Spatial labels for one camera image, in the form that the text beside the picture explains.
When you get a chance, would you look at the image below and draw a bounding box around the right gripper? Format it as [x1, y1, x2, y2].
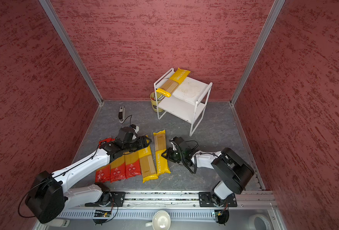
[161, 148, 185, 163]

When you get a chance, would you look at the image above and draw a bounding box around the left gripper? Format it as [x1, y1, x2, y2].
[123, 136, 152, 152]

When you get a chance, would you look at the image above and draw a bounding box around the yellow pasta bag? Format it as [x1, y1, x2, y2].
[156, 68, 190, 97]
[153, 130, 171, 176]
[138, 145, 158, 183]

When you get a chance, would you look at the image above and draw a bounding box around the red spaghetti bag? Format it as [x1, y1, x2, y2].
[94, 139, 115, 184]
[124, 152, 141, 179]
[110, 156, 126, 183]

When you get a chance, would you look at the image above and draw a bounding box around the white two-tier shelf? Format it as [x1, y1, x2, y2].
[153, 68, 213, 136]

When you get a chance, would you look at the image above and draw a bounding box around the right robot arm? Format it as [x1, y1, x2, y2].
[161, 137, 255, 208]

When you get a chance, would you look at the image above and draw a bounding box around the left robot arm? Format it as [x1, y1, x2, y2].
[23, 126, 152, 224]

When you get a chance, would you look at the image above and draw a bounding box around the black white stapler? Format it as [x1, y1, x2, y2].
[118, 106, 125, 123]

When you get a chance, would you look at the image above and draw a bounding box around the yellow pen cup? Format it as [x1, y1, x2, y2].
[150, 92, 164, 113]

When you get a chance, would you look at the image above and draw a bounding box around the white cup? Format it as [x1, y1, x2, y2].
[145, 210, 171, 230]

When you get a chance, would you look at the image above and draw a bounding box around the white tape roll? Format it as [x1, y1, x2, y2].
[248, 214, 273, 230]

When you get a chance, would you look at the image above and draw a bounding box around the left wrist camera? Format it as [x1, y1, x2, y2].
[130, 124, 139, 134]

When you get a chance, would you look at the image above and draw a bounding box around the aluminium mounting rail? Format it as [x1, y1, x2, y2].
[57, 189, 276, 210]

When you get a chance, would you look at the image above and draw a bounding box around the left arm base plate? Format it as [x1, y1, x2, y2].
[84, 191, 126, 209]

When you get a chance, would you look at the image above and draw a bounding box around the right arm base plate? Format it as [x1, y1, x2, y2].
[198, 192, 237, 208]

